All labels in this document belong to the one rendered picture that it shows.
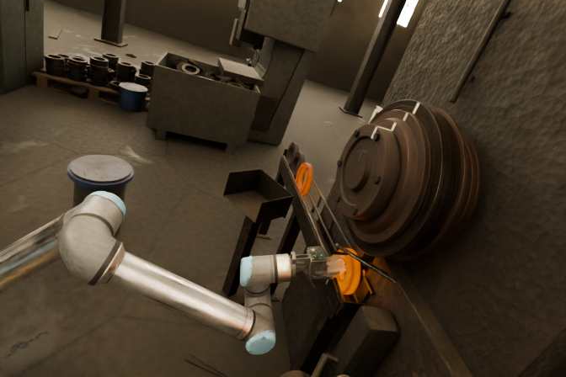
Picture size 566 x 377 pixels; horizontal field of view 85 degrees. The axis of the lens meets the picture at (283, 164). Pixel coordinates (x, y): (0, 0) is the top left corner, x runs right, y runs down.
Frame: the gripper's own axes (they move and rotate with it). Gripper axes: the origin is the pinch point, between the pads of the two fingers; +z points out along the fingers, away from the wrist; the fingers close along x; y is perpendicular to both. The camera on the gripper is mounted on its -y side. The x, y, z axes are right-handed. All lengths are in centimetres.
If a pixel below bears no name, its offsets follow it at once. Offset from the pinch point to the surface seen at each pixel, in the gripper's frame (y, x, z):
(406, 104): 56, 5, 13
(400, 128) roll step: 52, -3, 8
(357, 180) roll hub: 37.1, -4.2, -2.1
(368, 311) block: 5.2, -22.1, -1.4
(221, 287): -62, 53, -51
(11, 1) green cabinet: 84, 271, -238
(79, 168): 4, 81, -121
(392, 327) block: 3.5, -26.4, 4.1
